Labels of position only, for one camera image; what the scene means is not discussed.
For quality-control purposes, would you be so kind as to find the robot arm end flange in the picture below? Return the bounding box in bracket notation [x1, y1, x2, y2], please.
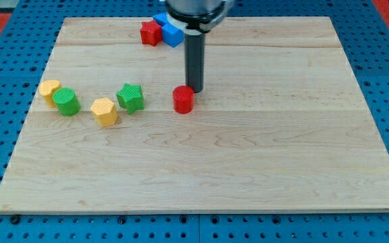
[165, 0, 235, 35]

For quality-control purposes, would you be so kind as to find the green star block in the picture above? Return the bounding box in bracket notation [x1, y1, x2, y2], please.
[116, 83, 145, 115]

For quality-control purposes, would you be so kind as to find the yellow hexagon block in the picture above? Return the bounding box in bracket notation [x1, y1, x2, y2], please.
[90, 98, 119, 127]

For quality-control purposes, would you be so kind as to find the red star block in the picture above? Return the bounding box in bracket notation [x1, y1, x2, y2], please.
[140, 20, 163, 47]

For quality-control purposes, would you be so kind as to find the red cylinder block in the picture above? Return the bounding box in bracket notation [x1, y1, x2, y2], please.
[172, 86, 195, 114]

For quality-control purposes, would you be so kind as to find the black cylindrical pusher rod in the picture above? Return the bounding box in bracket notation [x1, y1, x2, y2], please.
[184, 34, 205, 93]

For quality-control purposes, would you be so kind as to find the wooden board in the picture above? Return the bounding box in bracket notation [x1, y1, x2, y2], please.
[0, 17, 389, 215]

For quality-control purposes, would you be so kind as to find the blue cube block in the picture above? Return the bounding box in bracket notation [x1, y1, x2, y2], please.
[161, 24, 184, 47]

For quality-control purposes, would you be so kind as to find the blue block behind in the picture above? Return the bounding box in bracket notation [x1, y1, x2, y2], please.
[153, 12, 168, 26]

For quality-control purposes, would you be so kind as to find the green cylinder block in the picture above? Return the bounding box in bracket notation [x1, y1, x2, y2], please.
[52, 87, 81, 116]

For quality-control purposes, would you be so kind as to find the yellow heart block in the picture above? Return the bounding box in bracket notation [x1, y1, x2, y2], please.
[38, 80, 61, 108]

